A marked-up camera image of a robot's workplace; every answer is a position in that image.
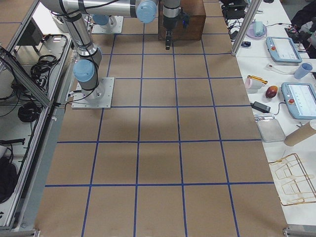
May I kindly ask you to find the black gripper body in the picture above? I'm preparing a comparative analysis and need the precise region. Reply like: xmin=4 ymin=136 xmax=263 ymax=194
xmin=163 ymin=16 xmax=178 ymax=31

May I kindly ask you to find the dark wooden drawer box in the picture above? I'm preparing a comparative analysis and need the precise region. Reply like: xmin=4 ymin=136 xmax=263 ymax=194
xmin=172 ymin=0 xmax=206 ymax=41

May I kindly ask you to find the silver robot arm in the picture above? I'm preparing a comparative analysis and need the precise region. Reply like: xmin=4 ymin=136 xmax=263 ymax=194
xmin=41 ymin=0 xmax=158 ymax=101
xmin=92 ymin=14 xmax=117 ymax=29

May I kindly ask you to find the purple plate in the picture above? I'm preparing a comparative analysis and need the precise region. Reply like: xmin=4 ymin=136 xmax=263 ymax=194
xmin=246 ymin=24 xmax=267 ymax=40

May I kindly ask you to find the teal cup on plate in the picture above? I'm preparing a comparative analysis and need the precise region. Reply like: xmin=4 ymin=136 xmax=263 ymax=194
xmin=252 ymin=21 xmax=264 ymax=37

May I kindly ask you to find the pink mug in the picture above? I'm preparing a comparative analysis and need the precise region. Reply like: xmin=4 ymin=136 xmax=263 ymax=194
xmin=245 ymin=78 xmax=264 ymax=90

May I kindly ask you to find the gold bar tool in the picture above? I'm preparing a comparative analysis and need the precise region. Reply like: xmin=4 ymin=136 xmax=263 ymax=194
xmin=247 ymin=75 xmax=268 ymax=85

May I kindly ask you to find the black power adapter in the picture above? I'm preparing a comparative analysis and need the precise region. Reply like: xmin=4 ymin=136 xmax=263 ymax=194
xmin=250 ymin=101 xmax=271 ymax=113

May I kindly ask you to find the upper teach pendant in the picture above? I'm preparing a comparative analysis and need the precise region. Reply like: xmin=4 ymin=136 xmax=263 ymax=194
xmin=266 ymin=37 xmax=302 ymax=63

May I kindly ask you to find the teach pendant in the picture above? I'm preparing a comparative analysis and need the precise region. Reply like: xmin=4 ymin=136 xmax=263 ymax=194
xmin=266 ymin=37 xmax=302 ymax=63
xmin=281 ymin=82 xmax=316 ymax=120

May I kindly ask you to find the red mango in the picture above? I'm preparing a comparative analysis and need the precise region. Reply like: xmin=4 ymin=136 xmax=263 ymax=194
xmin=265 ymin=85 xmax=278 ymax=99

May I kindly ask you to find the light blue cup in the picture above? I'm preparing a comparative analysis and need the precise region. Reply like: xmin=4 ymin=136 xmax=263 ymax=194
xmin=294 ymin=63 xmax=313 ymax=79

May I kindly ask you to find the lower teach pendant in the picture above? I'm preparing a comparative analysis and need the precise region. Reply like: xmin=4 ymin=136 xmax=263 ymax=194
xmin=281 ymin=82 xmax=316 ymax=120

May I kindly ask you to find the cardboard tube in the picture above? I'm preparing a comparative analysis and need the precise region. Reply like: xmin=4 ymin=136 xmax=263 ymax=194
xmin=284 ymin=119 xmax=316 ymax=147

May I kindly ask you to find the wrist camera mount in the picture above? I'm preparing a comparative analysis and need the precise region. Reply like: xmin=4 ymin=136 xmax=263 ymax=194
xmin=180 ymin=10 xmax=190 ymax=29

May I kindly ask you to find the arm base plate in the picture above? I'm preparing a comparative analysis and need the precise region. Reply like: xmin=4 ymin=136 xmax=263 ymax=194
xmin=71 ymin=78 xmax=115 ymax=109
xmin=90 ymin=16 xmax=123 ymax=35

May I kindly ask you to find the aluminium frame post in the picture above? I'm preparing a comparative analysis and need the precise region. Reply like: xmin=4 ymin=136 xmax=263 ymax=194
xmin=232 ymin=0 xmax=261 ymax=56

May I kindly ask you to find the gold wire rack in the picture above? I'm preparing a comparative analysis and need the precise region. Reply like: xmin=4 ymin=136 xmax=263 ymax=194
xmin=269 ymin=153 xmax=316 ymax=206

